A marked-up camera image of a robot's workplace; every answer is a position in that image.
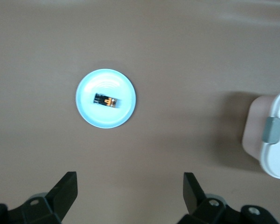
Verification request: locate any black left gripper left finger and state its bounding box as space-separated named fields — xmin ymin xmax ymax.
xmin=7 ymin=171 xmax=79 ymax=224

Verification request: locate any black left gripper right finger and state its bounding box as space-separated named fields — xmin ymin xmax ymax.
xmin=178 ymin=172 xmax=241 ymax=224

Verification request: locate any orange black push-button switch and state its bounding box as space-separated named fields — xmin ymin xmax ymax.
xmin=93 ymin=92 xmax=120 ymax=108

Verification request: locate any white lidded storage box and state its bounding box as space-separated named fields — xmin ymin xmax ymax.
xmin=242 ymin=88 xmax=280 ymax=181

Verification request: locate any light blue round plate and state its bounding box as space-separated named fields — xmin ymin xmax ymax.
xmin=75 ymin=68 xmax=137 ymax=129

